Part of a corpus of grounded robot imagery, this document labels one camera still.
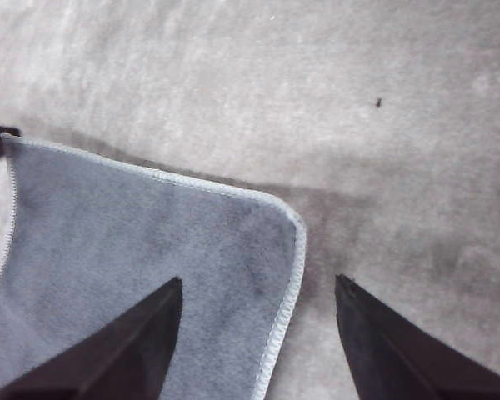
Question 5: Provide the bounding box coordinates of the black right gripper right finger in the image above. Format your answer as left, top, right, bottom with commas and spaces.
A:
335, 273, 500, 400

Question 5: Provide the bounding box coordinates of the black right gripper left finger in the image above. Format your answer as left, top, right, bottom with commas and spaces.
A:
0, 276, 184, 400

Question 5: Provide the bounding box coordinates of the purple towel with grey hem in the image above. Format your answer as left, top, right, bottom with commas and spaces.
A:
0, 133, 308, 400

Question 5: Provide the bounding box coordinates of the grey table cloth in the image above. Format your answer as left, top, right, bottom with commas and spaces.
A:
0, 0, 500, 400

